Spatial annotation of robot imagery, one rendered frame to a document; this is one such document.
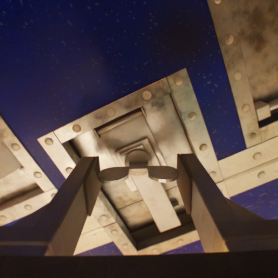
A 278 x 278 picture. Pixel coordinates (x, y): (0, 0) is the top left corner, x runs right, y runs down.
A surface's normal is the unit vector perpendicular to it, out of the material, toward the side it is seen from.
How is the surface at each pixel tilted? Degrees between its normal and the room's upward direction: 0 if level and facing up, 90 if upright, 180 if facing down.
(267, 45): 90
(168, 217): 90
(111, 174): 113
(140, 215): 90
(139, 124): 90
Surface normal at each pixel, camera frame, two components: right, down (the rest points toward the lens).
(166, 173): -0.04, -0.95
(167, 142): 0.05, 0.40
